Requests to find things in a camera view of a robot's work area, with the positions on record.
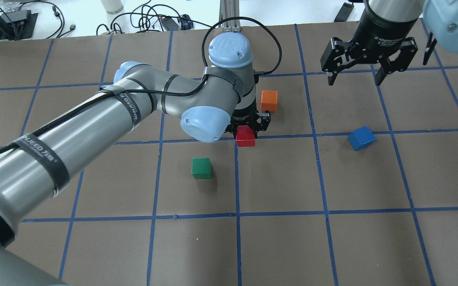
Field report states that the orange wooden block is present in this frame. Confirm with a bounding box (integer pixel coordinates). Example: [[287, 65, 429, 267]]
[[260, 90, 278, 112]]

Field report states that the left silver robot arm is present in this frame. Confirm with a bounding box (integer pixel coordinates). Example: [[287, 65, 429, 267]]
[[0, 32, 270, 286]]

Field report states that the aluminium frame post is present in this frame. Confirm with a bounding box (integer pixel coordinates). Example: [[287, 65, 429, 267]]
[[219, 0, 241, 33]]

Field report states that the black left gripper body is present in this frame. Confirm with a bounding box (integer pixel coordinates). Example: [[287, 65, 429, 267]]
[[225, 104, 271, 134]]

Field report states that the green wooden block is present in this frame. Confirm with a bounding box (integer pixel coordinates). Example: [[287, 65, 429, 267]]
[[191, 157, 212, 180]]

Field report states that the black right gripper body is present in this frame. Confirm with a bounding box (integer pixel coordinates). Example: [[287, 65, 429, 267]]
[[320, 7, 418, 74]]

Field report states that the black power adapter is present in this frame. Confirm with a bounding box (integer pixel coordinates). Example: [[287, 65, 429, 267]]
[[333, 2, 354, 22]]

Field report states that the black monitor stand base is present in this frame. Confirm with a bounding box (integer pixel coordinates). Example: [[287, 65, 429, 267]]
[[0, 10, 38, 40]]

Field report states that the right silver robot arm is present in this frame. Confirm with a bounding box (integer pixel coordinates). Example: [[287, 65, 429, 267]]
[[320, 0, 458, 86]]

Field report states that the blue wooden block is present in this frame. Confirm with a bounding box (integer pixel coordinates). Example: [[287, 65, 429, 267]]
[[347, 126, 377, 151]]

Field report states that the red wooden block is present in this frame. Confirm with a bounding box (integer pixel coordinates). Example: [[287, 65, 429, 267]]
[[235, 126, 256, 148]]

